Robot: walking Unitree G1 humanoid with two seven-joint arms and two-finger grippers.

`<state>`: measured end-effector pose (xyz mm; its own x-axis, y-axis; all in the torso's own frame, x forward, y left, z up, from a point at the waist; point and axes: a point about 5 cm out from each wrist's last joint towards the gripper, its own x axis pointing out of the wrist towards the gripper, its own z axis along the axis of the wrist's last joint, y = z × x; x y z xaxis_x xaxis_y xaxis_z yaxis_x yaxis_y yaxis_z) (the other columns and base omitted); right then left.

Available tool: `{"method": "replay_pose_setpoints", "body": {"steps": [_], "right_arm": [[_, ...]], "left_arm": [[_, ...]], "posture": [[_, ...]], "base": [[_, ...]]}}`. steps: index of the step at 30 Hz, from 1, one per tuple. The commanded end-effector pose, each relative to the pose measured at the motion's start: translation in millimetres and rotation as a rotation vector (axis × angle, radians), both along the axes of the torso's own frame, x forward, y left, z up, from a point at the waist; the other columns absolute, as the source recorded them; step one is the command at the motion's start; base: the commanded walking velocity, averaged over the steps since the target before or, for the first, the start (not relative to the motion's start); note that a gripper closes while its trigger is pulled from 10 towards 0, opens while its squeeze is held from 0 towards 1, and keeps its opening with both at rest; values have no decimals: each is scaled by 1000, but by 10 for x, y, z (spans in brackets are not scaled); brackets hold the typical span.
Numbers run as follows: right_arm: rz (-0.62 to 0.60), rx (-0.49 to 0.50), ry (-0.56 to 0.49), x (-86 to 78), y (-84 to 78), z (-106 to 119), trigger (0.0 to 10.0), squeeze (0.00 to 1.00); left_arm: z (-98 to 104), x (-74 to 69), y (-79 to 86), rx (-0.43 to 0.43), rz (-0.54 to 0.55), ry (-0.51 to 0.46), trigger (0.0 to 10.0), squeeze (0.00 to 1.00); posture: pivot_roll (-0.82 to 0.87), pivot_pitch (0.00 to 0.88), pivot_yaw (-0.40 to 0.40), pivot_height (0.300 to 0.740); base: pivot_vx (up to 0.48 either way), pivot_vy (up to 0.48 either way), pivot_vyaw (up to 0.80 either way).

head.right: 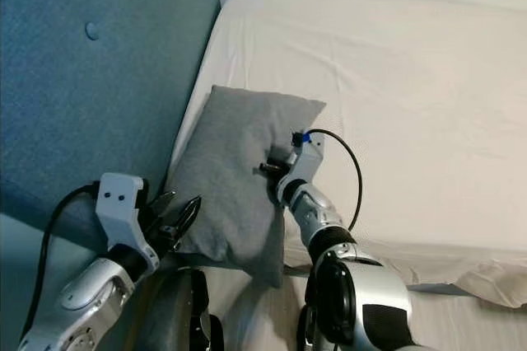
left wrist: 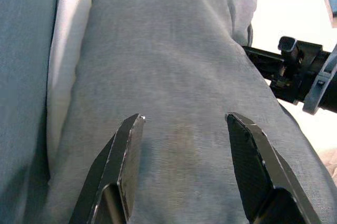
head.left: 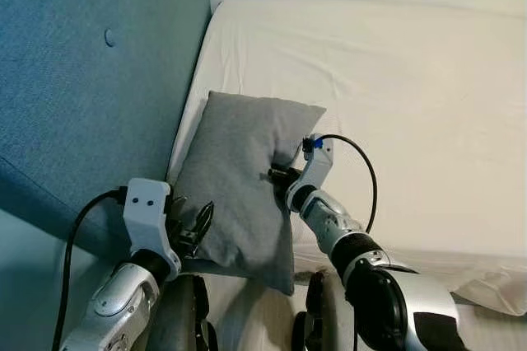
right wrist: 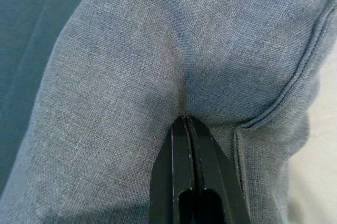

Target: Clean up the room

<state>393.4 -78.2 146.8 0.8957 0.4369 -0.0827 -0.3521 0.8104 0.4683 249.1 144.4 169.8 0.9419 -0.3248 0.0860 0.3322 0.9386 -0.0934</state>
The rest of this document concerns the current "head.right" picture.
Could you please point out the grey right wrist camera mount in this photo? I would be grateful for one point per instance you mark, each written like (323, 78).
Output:
(309, 160)

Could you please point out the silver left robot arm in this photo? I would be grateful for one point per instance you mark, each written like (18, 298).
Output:
(86, 301)

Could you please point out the grey fabric pillow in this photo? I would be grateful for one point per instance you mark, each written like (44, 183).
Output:
(226, 170)

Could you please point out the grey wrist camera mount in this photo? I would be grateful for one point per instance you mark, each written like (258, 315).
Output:
(309, 160)
(119, 211)

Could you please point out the robot right leg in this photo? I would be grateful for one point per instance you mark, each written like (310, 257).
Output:
(309, 330)

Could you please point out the white sheeted mattress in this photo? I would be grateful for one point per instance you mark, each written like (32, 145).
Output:
(420, 95)

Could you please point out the blue fabric headboard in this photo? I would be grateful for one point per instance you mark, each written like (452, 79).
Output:
(82, 104)

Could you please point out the robot leg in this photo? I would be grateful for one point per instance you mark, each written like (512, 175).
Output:
(309, 330)
(173, 318)

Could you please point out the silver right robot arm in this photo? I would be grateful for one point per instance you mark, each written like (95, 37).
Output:
(362, 301)

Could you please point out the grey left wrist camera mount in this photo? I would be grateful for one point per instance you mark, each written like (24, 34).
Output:
(119, 211)

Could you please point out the robot left leg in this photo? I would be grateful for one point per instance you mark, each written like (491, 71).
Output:
(173, 318)

